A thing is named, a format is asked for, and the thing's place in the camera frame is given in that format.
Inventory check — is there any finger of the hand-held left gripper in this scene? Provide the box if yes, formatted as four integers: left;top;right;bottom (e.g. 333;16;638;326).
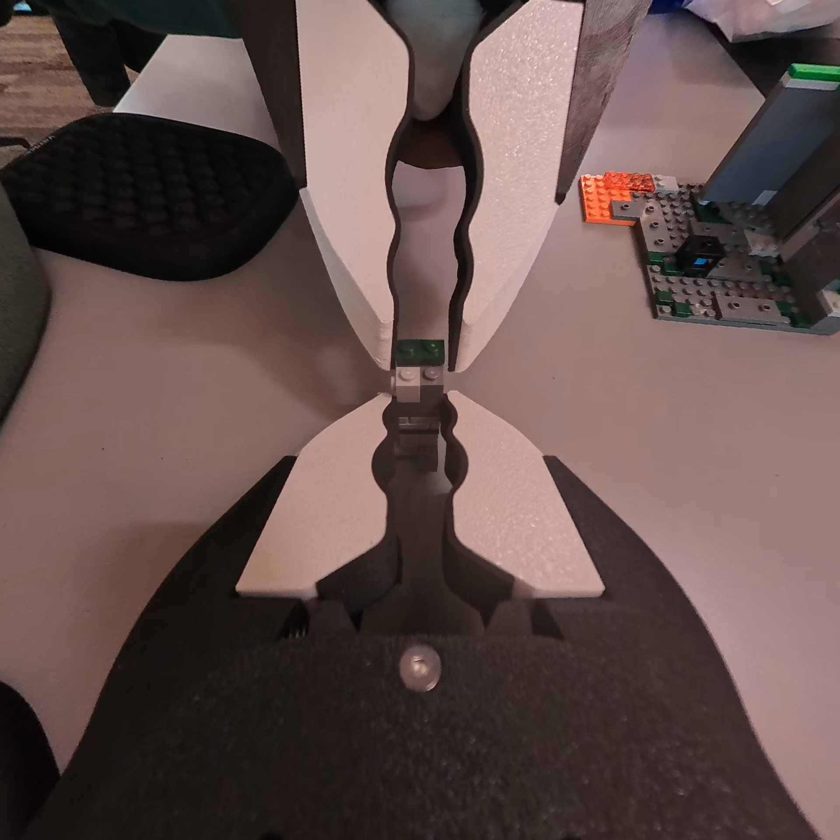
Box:
450;0;587;374
297;0;413;374

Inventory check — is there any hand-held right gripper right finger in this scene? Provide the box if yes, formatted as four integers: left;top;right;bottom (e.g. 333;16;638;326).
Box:
441;390;605;624

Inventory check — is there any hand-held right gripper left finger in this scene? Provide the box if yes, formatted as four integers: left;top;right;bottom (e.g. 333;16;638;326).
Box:
234;390;403;624

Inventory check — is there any grey brick pillar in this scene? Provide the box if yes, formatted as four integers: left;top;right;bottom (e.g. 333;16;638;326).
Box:
392;338;452;475

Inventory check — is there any person's left forearm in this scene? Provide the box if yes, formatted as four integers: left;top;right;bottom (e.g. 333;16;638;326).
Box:
0;113;298;283

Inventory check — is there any person's right forearm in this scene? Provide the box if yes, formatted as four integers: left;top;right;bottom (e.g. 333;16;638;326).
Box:
0;681;61;840

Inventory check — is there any person's left hand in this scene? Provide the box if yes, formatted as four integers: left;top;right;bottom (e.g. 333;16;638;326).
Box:
399;120;468;168

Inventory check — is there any printed white paper bag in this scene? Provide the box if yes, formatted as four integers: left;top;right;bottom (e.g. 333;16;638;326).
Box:
682;0;840;46

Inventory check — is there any grey baseplate brick building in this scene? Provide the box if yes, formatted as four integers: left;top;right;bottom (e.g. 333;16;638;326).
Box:
577;62;840;337

